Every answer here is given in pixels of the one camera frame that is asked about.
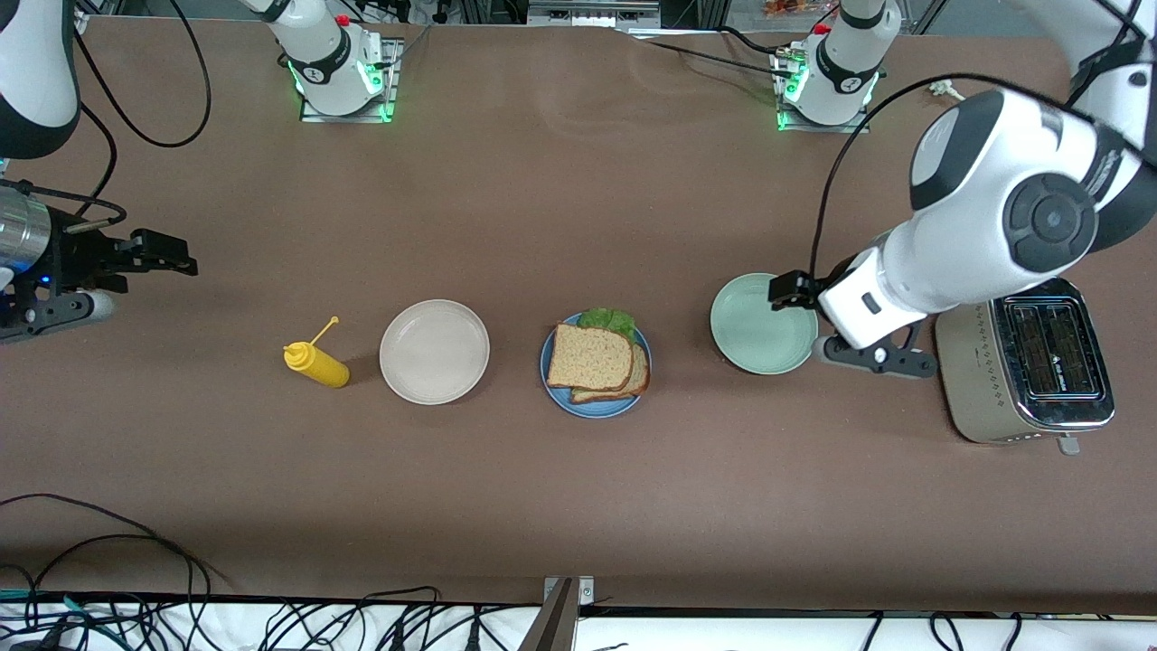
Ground brown bread slice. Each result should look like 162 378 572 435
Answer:
546 323 635 392
569 342 652 405

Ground green lettuce leaf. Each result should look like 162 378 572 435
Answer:
577 307 638 340

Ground yellow mustard squeeze bottle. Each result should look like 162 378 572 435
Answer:
282 316 352 390

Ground pale green plate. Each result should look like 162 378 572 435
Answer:
710 272 820 376

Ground blue plate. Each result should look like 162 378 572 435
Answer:
540 311 653 419

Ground beige plate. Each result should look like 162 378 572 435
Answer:
379 299 491 406

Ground beige chrome two-slot toaster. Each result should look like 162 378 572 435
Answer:
934 275 1117 456

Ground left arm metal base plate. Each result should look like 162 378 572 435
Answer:
776 99 873 135

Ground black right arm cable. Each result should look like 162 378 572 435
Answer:
0 0 213 236

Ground black looped cable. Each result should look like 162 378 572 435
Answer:
0 493 234 593

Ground black cable at arm base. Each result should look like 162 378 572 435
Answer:
624 27 787 78

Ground tangled black floor cables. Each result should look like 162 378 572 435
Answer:
0 586 516 651
859 611 1117 651

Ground aluminium frame profile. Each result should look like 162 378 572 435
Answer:
527 0 661 28

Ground metal table edge bracket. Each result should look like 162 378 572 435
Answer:
520 576 596 651

